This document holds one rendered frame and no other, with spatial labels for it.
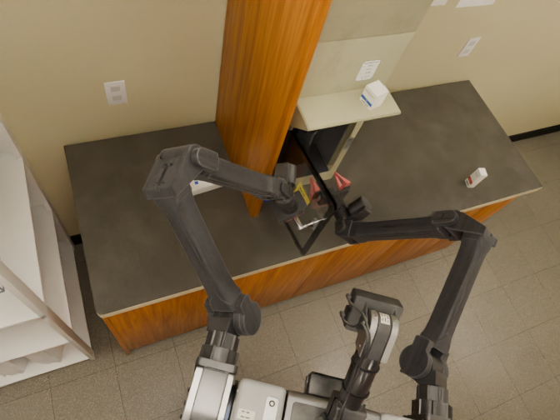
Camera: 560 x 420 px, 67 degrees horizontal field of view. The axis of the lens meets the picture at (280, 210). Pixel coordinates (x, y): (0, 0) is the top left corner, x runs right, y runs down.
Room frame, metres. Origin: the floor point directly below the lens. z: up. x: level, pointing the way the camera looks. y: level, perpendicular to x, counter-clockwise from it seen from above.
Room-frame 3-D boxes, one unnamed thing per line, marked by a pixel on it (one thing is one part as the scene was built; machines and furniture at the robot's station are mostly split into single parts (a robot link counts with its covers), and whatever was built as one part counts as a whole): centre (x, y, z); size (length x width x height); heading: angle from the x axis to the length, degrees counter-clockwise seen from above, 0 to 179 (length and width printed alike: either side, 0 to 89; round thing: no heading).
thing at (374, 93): (1.01, -0.12, 1.54); 0.05 x 0.05 x 0.06; 55
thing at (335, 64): (1.10, 0.05, 1.32); 0.32 x 0.25 x 0.77; 131
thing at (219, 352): (0.17, 0.00, 1.45); 0.09 x 0.08 x 0.12; 99
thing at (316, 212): (0.79, -0.04, 1.19); 0.30 x 0.01 x 0.40; 47
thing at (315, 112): (0.96, -0.07, 1.46); 0.32 x 0.11 x 0.10; 131
